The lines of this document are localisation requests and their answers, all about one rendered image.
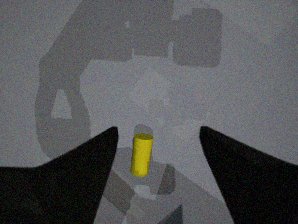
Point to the yellow cylinder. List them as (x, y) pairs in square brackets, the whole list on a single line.
[(141, 155)]

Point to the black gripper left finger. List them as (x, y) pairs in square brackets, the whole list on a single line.
[(66, 190)]

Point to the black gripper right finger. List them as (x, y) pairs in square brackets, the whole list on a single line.
[(258, 188)]

